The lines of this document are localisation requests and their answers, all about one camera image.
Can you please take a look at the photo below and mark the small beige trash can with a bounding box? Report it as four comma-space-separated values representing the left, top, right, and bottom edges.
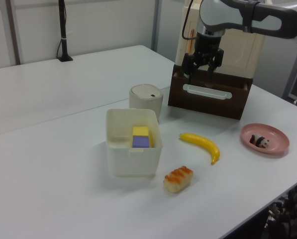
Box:
128, 84, 164, 122

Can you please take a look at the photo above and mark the yellow toy banana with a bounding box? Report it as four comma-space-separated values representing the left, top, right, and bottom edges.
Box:
179, 132, 221, 165

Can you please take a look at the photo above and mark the white plastic box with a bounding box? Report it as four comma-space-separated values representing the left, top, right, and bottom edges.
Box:
105, 108, 163, 178

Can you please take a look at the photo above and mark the black cable clutter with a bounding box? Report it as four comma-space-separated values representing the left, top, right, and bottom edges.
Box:
264, 183, 297, 239

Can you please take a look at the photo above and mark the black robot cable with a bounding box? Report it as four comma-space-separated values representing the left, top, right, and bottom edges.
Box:
181, 0, 198, 40

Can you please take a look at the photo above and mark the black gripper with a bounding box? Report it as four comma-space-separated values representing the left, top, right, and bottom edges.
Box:
181, 31, 225, 86

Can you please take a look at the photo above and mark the toy salmon roe sushi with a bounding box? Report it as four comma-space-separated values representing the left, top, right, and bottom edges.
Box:
163, 165, 195, 194

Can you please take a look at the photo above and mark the pink plate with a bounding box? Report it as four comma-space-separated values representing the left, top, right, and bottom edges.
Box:
240, 122, 291, 156

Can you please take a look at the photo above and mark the orange cabinet handle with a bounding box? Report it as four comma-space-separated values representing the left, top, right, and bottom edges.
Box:
187, 28, 195, 54

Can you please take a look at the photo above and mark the yellow foam block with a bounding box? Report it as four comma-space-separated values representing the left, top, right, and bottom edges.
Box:
132, 125, 155, 148

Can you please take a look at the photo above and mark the cream plastic cabinet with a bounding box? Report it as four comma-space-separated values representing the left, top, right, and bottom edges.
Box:
175, 0, 267, 80

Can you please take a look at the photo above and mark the brown wooden drawer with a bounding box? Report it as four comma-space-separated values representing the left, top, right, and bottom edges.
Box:
167, 63, 252, 121

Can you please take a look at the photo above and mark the black pole stand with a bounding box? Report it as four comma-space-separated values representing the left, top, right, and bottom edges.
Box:
56, 0, 74, 62

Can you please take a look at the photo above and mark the toy panda figure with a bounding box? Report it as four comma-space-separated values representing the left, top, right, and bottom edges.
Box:
249, 133, 271, 149

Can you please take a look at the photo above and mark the purple foam block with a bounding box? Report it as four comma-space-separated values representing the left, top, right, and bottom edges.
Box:
132, 135, 150, 149

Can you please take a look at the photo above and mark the white drawer handle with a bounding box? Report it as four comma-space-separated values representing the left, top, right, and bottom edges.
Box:
182, 83, 232, 101

